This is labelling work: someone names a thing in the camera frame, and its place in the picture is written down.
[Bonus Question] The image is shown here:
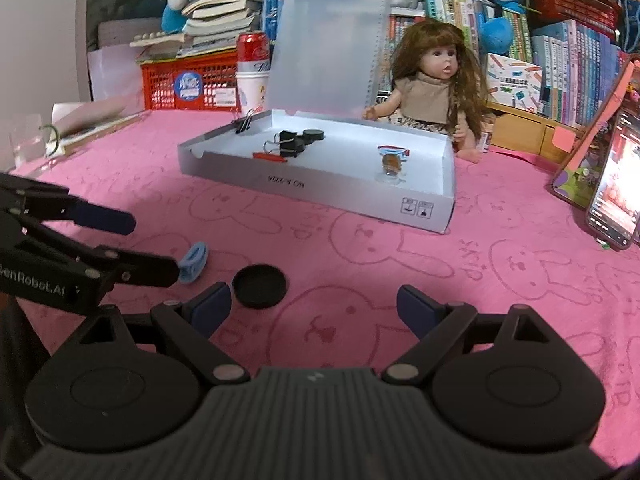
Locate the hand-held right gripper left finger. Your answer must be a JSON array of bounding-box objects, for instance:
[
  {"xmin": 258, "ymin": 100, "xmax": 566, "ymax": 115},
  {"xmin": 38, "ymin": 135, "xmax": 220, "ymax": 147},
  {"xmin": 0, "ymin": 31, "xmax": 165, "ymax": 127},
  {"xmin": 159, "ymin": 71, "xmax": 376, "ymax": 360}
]
[{"xmin": 55, "ymin": 282, "xmax": 251, "ymax": 386}]

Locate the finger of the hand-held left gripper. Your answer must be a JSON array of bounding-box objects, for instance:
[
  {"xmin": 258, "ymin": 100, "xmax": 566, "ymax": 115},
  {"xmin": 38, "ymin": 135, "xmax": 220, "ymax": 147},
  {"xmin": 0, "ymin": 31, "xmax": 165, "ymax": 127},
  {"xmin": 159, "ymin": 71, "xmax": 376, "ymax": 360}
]
[
  {"xmin": 0, "ymin": 172, "xmax": 137, "ymax": 235},
  {"xmin": 10, "ymin": 220, "xmax": 180, "ymax": 288}
]

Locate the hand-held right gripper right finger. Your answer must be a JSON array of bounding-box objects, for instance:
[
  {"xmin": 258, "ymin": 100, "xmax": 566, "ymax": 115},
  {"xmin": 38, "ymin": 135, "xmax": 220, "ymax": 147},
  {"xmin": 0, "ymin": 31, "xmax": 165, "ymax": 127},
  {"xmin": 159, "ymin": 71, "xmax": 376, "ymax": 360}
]
[{"xmin": 382, "ymin": 285, "xmax": 583, "ymax": 385}]

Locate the small blue hair clip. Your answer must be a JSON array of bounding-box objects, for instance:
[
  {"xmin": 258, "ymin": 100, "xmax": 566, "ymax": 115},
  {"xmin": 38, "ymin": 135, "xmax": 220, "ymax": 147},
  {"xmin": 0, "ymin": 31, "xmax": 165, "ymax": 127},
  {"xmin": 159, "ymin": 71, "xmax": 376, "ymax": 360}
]
[{"xmin": 177, "ymin": 241, "xmax": 210, "ymax": 285}]

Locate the black round lid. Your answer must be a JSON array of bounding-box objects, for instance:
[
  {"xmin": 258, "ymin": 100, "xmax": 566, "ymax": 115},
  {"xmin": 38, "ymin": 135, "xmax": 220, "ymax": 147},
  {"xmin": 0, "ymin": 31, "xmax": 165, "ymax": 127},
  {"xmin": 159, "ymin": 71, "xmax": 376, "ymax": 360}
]
[{"xmin": 232, "ymin": 264, "xmax": 289, "ymax": 310}]

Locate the grey cardboard box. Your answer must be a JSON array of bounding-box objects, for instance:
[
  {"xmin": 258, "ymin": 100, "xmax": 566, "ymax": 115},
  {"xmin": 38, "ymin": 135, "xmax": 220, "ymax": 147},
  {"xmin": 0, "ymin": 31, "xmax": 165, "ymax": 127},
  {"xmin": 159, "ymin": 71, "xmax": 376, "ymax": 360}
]
[{"xmin": 177, "ymin": 108, "xmax": 457, "ymax": 235}]

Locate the pink rabbit print towel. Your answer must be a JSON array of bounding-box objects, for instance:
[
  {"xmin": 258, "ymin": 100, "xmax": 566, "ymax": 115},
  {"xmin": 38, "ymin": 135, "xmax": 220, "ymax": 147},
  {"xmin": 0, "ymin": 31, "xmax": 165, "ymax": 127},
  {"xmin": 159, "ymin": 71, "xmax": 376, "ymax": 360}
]
[{"xmin": 10, "ymin": 109, "xmax": 640, "ymax": 467}]

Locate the red plastic basket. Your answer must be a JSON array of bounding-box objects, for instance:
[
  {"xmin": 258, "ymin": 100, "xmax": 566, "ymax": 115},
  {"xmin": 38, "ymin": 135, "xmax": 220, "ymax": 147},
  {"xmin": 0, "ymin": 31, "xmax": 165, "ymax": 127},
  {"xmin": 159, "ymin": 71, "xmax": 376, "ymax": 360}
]
[
  {"xmin": 139, "ymin": 52, "xmax": 242, "ymax": 111},
  {"xmin": 529, "ymin": 0, "xmax": 624, "ymax": 37}
]

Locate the small white bottle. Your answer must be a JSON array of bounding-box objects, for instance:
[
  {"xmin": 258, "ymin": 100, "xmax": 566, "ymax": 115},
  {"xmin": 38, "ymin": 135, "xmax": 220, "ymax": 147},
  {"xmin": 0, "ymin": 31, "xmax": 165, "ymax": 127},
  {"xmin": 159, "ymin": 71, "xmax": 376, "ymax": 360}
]
[{"xmin": 480, "ymin": 112, "xmax": 497, "ymax": 154}]

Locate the white paper cup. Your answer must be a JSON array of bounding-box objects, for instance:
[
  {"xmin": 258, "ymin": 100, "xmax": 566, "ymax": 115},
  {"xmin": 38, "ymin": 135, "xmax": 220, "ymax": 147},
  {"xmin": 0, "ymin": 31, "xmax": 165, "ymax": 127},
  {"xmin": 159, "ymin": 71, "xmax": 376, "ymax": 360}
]
[{"xmin": 234, "ymin": 70, "xmax": 271, "ymax": 114}]

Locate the wooden drawer organizer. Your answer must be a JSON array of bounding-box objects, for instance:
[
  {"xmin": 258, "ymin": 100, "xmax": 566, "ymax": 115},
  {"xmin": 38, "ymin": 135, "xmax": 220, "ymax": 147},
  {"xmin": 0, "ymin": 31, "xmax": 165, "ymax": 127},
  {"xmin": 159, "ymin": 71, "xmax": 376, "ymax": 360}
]
[{"xmin": 487, "ymin": 102, "xmax": 587, "ymax": 164}]

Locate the brown-haired doll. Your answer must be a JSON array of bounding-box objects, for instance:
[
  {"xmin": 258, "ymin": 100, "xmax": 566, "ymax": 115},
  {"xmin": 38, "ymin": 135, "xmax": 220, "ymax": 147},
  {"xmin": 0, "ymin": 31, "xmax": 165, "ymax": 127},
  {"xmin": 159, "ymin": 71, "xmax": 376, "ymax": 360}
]
[{"xmin": 362, "ymin": 18, "xmax": 494, "ymax": 164}]

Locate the pink phone stand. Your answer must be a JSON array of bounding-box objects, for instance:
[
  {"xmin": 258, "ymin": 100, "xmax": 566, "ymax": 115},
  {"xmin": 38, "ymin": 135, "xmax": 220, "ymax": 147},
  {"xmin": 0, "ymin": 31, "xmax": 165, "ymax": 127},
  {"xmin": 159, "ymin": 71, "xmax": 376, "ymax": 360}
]
[{"xmin": 551, "ymin": 52, "xmax": 640, "ymax": 209}]

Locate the red soda can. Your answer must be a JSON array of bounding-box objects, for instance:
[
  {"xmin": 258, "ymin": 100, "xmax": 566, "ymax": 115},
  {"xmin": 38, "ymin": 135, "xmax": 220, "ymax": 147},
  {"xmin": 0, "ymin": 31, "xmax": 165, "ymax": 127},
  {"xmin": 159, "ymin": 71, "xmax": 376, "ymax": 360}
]
[{"xmin": 235, "ymin": 31, "xmax": 272, "ymax": 74}]

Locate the blue and white plush toy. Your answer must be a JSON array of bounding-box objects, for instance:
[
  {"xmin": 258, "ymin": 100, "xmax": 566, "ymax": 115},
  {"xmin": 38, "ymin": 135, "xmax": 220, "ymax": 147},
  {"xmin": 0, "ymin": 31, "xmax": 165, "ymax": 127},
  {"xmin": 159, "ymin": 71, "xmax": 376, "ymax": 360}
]
[{"xmin": 160, "ymin": 0, "xmax": 199, "ymax": 34}]

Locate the stack of books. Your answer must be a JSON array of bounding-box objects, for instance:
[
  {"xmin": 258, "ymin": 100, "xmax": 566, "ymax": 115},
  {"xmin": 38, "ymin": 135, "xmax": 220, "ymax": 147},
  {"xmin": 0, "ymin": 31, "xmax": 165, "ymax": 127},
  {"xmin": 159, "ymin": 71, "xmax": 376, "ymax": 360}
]
[{"xmin": 130, "ymin": 0, "xmax": 267, "ymax": 59}]

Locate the smartphone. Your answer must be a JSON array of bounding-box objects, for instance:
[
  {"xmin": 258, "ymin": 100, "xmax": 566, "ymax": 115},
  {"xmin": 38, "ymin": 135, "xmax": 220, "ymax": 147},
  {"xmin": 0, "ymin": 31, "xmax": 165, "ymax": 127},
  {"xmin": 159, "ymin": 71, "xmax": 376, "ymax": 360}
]
[{"xmin": 585, "ymin": 111, "xmax": 640, "ymax": 252}]

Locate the colourful printed box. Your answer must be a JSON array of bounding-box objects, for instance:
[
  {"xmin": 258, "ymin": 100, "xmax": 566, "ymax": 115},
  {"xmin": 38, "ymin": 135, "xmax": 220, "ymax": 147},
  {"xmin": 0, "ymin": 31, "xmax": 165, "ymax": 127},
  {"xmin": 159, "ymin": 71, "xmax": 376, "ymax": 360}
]
[{"xmin": 485, "ymin": 52, "xmax": 545, "ymax": 115}]

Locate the translucent plastic clipboard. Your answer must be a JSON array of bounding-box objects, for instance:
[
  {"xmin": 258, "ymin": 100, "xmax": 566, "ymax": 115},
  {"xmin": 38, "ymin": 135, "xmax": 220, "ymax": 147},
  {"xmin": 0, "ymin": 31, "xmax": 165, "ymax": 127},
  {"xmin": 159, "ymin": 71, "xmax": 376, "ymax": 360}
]
[{"xmin": 264, "ymin": 0, "xmax": 392, "ymax": 121}]

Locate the row of books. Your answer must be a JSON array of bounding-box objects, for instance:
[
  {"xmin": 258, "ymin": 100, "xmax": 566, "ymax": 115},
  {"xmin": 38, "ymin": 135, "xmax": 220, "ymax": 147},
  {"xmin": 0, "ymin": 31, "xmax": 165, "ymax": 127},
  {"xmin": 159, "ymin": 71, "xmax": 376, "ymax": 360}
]
[{"xmin": 261, "ymin": 0, "xmax": 640, "ymax": 129}]

